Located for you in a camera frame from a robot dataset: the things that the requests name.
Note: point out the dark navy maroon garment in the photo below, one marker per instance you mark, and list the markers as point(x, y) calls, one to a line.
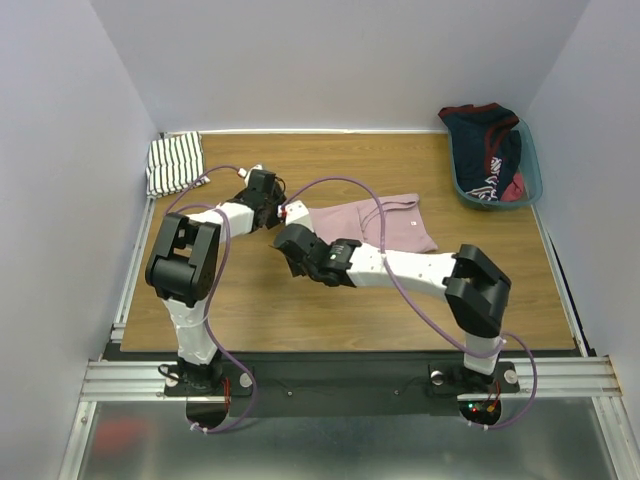
point(486, 148)

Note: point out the left aluminium frame rail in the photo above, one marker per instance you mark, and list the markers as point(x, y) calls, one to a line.
point(85, 414)

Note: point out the aluminium frame rail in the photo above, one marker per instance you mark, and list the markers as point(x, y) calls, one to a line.
point(85, 414)
point(600, 425)
point(555, 378)

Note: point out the front aluminium frame rail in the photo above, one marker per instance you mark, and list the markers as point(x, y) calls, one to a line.
point(555, 378)

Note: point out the pink tank top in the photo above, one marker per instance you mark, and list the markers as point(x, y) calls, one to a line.
point(360, 220)

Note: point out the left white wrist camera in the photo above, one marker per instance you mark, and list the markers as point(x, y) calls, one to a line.
point(245, 174)

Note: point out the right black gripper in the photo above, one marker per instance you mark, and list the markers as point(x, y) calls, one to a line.
point(288, 236)

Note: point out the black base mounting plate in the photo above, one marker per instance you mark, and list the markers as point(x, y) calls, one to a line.
point(331, 384)

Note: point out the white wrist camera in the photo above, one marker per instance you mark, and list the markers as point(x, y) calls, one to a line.
point(297, 213)
point(245, 174)

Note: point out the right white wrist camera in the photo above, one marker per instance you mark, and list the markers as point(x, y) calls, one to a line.
point(297, 213)

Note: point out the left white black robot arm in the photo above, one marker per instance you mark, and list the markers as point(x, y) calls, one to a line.
point(184, 270)

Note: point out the black white striped tank top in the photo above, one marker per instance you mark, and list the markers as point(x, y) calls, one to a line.
point(173, 164)

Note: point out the right aluminium frame rail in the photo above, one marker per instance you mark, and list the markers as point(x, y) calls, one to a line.
point(600, 425)

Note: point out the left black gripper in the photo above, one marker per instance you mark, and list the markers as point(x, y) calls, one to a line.
point(278, 193)

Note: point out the teal plastic basket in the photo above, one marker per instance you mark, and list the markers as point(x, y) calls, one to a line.
point(529, 168)

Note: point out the red garment in basket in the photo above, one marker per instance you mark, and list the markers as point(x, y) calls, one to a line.
point(515, 191)

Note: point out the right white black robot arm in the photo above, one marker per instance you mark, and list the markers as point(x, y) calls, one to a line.
point(475, 289)

